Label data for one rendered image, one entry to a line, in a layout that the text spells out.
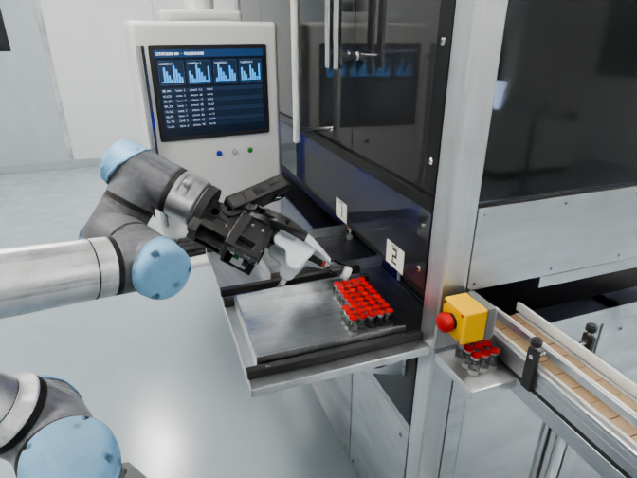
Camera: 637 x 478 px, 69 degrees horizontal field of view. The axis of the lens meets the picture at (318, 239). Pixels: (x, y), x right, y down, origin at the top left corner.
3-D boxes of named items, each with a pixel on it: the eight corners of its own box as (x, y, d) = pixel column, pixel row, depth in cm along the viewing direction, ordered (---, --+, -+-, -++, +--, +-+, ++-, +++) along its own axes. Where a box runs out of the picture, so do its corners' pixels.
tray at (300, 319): (357, 284, 128) (358, 273, 126) (404, 338, 105) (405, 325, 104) (234, 306, 118) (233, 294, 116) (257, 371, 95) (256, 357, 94)
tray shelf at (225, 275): (341, 232, 166) (341, 228, 165) (459, 346, 106) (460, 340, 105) (206, 252, 151) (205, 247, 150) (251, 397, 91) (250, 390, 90)
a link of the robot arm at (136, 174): (105, 188, 74) (133, 141, 75) (168, 220, 74) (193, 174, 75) (85, 178, 66) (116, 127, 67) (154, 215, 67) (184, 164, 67)
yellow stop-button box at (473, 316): (468, 320, 98) (473, 289, 95) (491, 339, 92) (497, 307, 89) (438, 326, 96) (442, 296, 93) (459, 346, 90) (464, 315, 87)
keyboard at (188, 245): (271, 226, 187) (270, 220, 186) (284, 238, 175) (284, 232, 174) (169, 245, 170) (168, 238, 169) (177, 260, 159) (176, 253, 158)
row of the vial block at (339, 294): (339, 295, 122) (339, 280, 120) (368, 334, 107) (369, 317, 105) (332, 297, 122) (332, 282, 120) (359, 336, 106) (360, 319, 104)
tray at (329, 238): (347, 232, 161) (348, 223, 159) (381, 265, 138) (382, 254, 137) (250, 247, 150) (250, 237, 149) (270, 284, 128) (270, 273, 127)
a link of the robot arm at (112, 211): (85, 274, 61) (127, 202, 62) (59, 248, 69) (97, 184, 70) (136, 291, 67) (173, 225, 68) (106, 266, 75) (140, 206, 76)
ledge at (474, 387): (486, 346, 106) (487, 340, 105) (528, 383, 95) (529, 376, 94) (433, 359, 101) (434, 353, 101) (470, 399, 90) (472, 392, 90)
